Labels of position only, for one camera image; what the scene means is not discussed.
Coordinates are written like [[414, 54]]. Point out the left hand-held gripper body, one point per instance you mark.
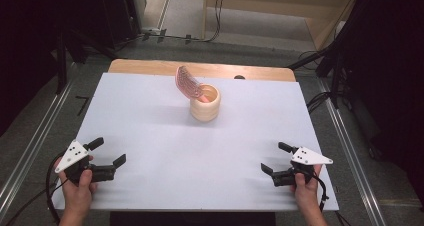
[[73, 156]]

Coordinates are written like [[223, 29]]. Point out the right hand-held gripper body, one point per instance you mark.
[[308, 157]]

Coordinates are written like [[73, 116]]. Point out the cream ribbed holder cup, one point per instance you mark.
[[204, 112]]

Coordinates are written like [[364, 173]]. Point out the pink hairbrush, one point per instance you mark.
[[186, 82]]

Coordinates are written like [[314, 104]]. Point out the person's right hand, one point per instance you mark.
[[308, 192]]

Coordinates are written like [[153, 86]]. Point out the person's left hand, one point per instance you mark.
[[78, 196]]

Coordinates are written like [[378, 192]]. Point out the white board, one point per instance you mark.
[[166, 152]]

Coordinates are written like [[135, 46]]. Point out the black metal stand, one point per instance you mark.
[[335, 72], [61, 62]]

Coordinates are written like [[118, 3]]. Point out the wooden table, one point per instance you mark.
[[150, 67]]

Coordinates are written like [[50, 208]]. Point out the black curtain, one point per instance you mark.
[[393, 69], [23, 52]]

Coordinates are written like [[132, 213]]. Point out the black equipment case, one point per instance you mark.
[[120, 16]]

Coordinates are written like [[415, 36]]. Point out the metal floor rail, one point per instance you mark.
[[33, 146], [353, 159]]

